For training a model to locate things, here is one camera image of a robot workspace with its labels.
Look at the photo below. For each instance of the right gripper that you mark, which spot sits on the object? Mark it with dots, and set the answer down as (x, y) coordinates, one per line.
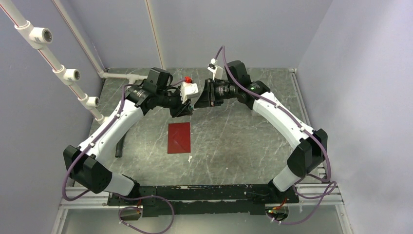
(207, 98)

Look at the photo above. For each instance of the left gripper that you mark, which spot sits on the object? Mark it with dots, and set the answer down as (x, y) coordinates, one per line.
(186, 109)

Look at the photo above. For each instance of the red envelope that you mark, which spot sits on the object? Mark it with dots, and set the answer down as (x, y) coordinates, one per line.
(179, 138)

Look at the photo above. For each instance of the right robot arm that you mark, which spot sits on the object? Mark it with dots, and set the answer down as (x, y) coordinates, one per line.
(308, 145)

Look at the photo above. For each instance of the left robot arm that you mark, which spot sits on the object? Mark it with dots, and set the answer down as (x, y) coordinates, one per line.
(85, 162)

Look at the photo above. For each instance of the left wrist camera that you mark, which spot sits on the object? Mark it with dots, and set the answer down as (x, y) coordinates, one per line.
(188, 91)

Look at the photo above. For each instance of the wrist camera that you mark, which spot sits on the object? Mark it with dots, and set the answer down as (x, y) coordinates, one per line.
(188, 91)
(215, 69)

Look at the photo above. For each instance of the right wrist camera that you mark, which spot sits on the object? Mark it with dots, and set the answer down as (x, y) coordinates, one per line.
(215, 69)

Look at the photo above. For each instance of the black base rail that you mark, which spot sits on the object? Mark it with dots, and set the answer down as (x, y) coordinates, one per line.
(253, 199)

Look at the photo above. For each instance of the white pvc pipe frame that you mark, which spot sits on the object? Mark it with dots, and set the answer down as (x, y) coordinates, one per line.
(20, 89)

